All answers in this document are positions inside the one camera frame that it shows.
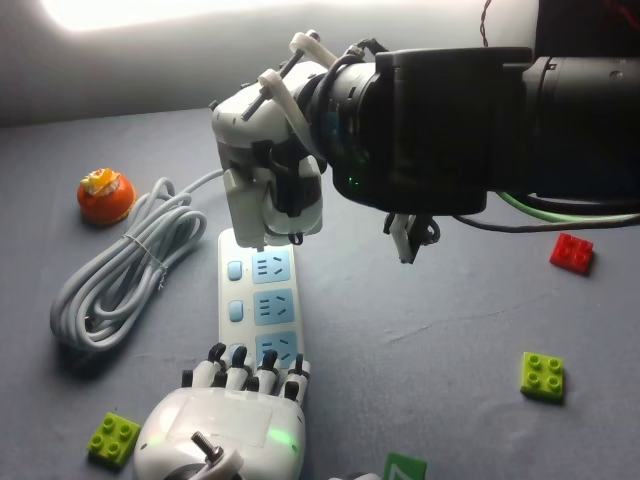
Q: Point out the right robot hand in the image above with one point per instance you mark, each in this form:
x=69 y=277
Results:
x=250 y=115

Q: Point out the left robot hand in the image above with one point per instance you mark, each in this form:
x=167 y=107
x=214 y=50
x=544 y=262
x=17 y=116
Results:
x=220 y=425

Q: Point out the white charger block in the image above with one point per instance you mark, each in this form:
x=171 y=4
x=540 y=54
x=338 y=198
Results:
x=245 y=210

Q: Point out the white power strip blue sockets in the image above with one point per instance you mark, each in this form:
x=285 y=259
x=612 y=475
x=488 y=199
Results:
x=240 y=290

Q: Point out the green four-stud toy brick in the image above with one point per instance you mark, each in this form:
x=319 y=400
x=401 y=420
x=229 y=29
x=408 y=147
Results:
x=114 y=440
x=542 y=377

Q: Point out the orange toy cake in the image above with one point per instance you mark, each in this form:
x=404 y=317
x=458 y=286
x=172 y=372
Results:
x=106 y=197

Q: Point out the green number cube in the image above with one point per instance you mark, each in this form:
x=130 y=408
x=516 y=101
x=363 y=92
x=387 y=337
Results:
x=405 y=467

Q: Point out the grey table cloth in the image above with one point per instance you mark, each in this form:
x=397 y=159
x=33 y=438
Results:
x=425 y=340

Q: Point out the red four-stud toy brick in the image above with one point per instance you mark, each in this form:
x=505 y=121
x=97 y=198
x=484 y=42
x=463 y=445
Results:
x=572 y=255

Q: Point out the black background panel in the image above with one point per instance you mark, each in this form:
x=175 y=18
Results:
x=590 y=25

